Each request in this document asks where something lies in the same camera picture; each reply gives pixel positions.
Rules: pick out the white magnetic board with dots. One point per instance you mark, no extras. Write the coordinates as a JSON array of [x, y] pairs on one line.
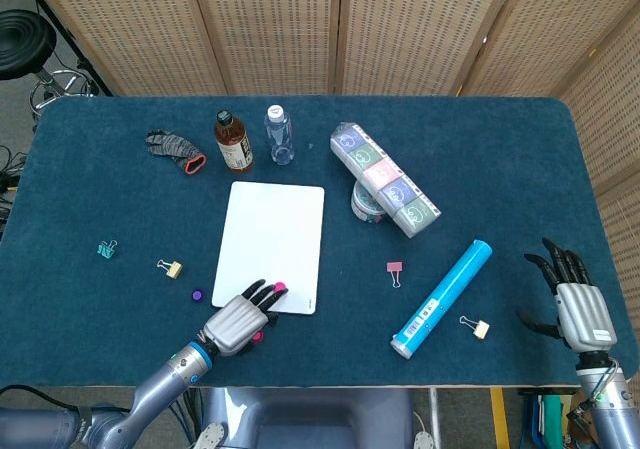
[[270, 229]]

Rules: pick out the pink binder clip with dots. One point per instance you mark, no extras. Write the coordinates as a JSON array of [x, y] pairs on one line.
[[395, 267]]

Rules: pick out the brown tea bottle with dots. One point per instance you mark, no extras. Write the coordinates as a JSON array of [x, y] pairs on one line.
[[233, 144]]

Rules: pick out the purple round magnet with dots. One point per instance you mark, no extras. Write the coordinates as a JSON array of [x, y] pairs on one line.
[[198, 295]]

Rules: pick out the woven folding screen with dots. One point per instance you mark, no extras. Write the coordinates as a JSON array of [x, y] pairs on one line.
[[280, 29]]

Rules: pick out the clear jar of clips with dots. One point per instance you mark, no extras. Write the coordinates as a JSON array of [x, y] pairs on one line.
[[364, 208]]

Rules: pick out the black round stool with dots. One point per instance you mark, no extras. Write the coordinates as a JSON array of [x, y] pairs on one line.
[[20, 44]]

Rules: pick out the beige binder clip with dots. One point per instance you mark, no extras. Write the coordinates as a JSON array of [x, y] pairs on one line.
[[173, 270], [482, 329]]

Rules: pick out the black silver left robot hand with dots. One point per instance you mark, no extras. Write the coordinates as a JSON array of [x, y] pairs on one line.
[[237, 324]]

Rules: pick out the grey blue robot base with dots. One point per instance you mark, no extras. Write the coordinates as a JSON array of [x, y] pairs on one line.
[[310, 419]]

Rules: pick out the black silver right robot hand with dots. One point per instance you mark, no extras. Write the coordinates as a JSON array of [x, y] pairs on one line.
[[585, 319]]

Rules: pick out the clear empty water bottle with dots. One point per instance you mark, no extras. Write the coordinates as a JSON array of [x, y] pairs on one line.
[[279, 136]]

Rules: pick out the wrapped tissue packs bundle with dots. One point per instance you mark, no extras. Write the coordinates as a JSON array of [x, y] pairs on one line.
[[385, 179]]

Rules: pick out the green and blue box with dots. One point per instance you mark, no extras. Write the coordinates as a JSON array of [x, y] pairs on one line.
[[550, 414]]

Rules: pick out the dark blue table cloth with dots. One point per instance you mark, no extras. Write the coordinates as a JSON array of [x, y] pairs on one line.
[[500, 169]]

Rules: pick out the blue cling film roll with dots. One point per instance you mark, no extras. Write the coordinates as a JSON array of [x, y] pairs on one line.
[[440, 299]]

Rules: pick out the black stand pole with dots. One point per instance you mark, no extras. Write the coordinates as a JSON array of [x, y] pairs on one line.
[[90, 66]]

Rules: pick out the metal table leg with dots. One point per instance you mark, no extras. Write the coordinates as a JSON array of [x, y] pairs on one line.
[[435, 414]]

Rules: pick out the red round magnet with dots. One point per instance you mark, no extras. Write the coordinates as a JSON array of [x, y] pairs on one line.
[[280, 285], [257, 337]]

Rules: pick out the teal binder clip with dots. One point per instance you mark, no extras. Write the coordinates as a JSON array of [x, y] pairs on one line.
[[106, 250]]

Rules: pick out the grey knit work glove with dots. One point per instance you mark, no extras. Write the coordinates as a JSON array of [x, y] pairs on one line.
[[172, 148]]

